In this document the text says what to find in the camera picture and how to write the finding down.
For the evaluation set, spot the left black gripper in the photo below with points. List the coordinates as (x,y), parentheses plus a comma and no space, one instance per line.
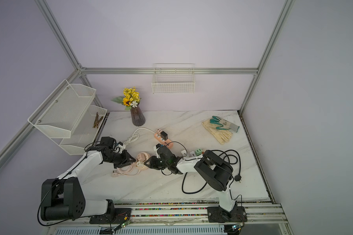
(126,156)

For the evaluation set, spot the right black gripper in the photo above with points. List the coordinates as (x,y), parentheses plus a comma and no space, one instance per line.
(153,163)

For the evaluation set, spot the round pink power socket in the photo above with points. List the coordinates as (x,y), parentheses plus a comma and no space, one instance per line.
(142,157)

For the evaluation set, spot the tall white USB charger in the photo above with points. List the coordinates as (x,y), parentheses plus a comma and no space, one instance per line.
(184,153)

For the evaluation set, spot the cream red power strip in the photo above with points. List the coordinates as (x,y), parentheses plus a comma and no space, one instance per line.
(192,158)

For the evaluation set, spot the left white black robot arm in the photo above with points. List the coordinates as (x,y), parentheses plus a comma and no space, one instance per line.
(63,199)

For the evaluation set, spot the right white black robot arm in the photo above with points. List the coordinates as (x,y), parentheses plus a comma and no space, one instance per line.
(216,172)

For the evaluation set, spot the black plug adapter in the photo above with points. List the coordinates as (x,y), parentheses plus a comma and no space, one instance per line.
(164,135)

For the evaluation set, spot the orange USB power strip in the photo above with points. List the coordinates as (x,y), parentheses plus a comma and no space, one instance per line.
(167,142)

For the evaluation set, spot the small white USB charger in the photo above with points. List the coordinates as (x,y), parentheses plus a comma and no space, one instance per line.
(192,154)

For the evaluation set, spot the dark ribbed vase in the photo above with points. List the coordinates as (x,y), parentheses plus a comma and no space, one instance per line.
(138,119)

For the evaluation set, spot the green USB charger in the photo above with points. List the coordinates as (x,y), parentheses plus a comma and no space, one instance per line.
(198,152)

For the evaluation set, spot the brown clips on shelf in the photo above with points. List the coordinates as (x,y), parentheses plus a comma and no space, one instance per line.
(98,120)

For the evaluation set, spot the lower white mesh shelf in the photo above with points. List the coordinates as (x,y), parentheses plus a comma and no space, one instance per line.
(85,133)

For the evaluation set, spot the white mesh shelf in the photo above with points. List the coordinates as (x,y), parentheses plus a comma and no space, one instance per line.
(60,114)
(85,133)

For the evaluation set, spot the yellow artificial flowers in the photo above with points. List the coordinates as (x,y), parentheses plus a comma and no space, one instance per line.
(130,99)

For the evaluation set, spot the beige work glove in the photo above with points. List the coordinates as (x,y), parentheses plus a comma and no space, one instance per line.
(222,136)

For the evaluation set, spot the upper white mesh shelf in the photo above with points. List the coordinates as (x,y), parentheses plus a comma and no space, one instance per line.
(60,114)

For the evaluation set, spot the green grey work glove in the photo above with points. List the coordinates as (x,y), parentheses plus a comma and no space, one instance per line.
(222,124)

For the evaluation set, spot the aluminium mounting rail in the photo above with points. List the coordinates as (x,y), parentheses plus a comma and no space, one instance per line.
(189,218)

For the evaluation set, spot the white wire wall basket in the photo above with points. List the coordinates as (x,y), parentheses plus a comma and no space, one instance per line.
(178,78)

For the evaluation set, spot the aluminium frame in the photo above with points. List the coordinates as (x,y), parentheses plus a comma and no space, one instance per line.
(147,37)

